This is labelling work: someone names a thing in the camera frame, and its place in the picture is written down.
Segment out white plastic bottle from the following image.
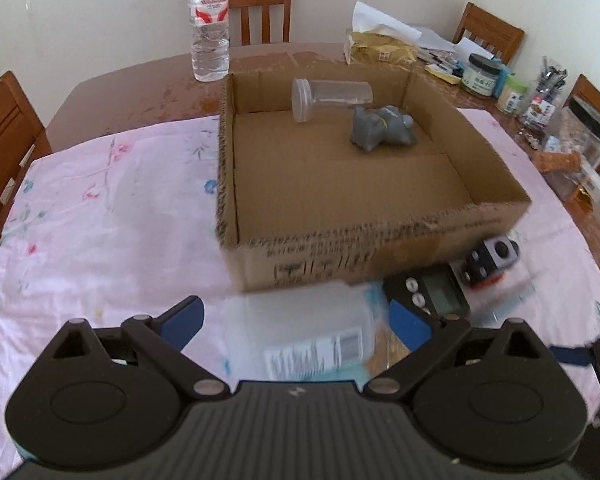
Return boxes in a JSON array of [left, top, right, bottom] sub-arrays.
[[225, 282, 391, 383]]

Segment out clear water bottle red label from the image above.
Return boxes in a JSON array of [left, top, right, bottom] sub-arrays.
[[187, 0, 231, 82]]

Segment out small white box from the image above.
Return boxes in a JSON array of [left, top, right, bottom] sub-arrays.
[[577, 162, 600, 202]]

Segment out cardboard box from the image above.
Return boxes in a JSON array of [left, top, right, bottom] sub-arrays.
[[215, 65, 533, 293]]

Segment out black and red toy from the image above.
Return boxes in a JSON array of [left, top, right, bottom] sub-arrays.
[[461, 236, 521, 288]]

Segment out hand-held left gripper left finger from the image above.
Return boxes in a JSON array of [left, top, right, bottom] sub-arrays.
[[52, 296, 231, 401]]

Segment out glass jar black lid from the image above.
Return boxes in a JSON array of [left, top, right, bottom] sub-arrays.
[[461, 53, 503, 98]]

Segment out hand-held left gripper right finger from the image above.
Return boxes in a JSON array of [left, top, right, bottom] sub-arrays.
[[362, 300, 553, 401]]

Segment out gold tissue packet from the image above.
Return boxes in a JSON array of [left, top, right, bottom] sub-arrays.
[[343, 29, 421, 67]]

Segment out white papers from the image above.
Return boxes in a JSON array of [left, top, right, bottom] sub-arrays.
[[415, 25, 496, 63]]

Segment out white tissue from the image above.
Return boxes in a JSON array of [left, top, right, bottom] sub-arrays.
[[351, 1, 423, 43]]

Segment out pink floral tablecloth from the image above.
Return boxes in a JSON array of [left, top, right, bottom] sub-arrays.
[[0, 105, 600, 480]]

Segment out clear pen cup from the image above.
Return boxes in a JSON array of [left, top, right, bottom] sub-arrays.
[[520, 56, 570, 128]]

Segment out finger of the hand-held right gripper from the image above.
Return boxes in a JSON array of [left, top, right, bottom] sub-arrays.
[[548, 327, 600, 386]]

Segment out grey toy animal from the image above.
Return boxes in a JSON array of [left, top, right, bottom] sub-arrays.
[[350, 105, 417, 153]]

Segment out black digital timer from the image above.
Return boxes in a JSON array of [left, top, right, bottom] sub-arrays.
[[382, 262, 471, 318]]

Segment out clear plastic jar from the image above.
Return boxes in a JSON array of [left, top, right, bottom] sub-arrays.
[[291, 78, 374, 124]]

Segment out large clear jar black lid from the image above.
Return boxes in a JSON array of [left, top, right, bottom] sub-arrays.
[[545, 95, 600, 201]]

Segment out small jar green lid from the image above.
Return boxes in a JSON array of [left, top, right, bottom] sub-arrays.
[[495, 75, 530, 113]]

